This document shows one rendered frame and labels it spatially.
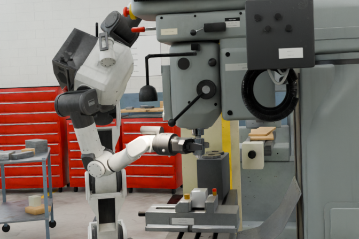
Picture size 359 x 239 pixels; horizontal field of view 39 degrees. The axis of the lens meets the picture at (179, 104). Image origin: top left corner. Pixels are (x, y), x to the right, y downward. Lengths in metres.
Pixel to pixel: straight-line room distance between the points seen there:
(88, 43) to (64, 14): 9.52
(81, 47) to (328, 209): 1.21
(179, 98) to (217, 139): 1.85
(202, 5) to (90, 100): 0.63
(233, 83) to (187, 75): 0.17
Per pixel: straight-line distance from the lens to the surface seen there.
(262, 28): 1.56
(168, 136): 1.99
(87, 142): 2.16
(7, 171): 7.38
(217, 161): 2.37
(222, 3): 1.81
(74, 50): 2.25
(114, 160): 2.15
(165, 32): 1.84
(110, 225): 2.69
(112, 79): 2.18
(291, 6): 1.57
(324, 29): 1.83
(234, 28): 1.81
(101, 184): 2.53
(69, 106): 2.12
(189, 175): 3.74
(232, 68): 1.80
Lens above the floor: 1.50
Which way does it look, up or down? 3 degrees down
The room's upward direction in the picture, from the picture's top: 2 degrees counter-clockwise
